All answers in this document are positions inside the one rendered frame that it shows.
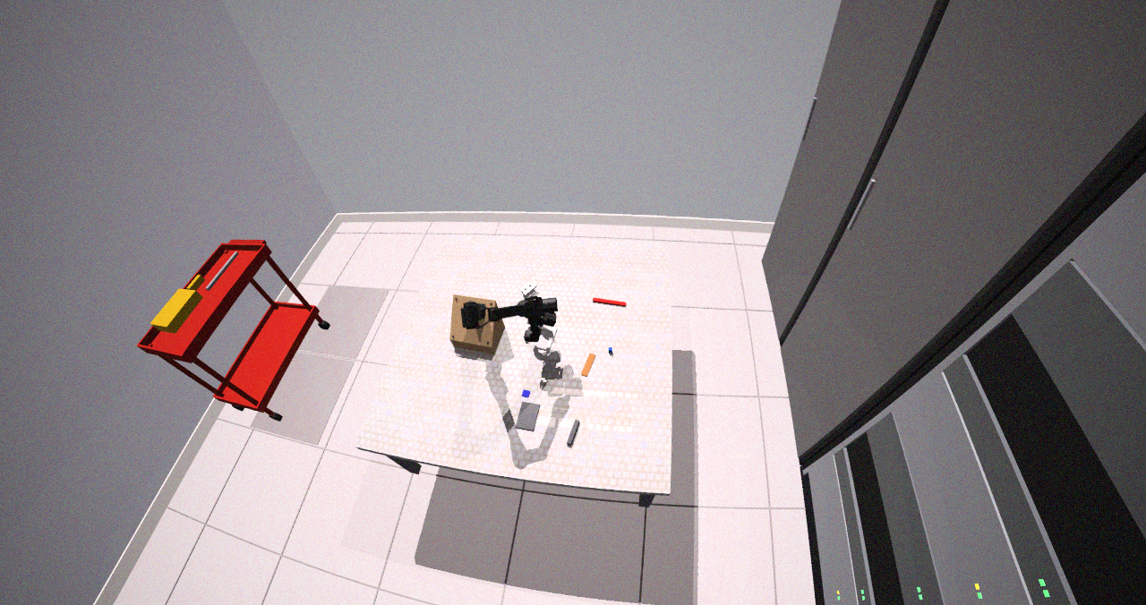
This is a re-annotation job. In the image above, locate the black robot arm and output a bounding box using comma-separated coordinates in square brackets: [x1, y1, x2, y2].
[460, 296, 558, 329]

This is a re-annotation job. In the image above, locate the grey rectangular bar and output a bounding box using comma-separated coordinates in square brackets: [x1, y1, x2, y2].
[567, 421, 580, 445]

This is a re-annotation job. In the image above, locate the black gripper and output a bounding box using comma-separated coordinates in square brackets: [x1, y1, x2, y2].
[524, 317, 542, 341]

